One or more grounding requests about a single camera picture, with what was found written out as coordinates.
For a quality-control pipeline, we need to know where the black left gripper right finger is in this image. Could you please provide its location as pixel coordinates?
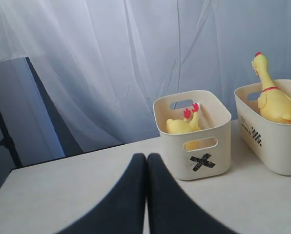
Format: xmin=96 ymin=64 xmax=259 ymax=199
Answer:
xmin=147 ymin=153 xmax=236 ymax=234

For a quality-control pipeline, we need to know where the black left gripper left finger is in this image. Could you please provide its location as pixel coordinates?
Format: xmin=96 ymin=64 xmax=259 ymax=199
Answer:
xmin=58 ymin=153 xmax=147 ymax=234

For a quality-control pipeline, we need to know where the headless rubber chicken body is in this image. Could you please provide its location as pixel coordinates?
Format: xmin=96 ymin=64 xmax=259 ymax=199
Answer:
xmin=166 ymin=102 xmax=202 ymax=151

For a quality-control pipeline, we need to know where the whole rubber chicken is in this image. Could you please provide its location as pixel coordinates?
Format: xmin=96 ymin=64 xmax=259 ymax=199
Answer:
xmin=251 ymin=51 xmax=291 ymax=124

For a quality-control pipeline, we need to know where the cream bin marked X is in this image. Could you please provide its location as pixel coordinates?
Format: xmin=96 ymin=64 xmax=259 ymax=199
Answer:
xmin=153 ymin=90 xmax=231 ymax=180

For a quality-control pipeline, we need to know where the cream bin marked O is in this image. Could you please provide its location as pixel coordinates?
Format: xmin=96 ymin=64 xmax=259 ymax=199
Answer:
xmin=234 ymin=83 xmax=291 ymax=176

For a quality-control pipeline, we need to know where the black stand pole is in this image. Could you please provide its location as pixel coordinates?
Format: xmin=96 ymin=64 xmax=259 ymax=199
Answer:
xmin=0 ymin=111 xmax=23 ymax=169

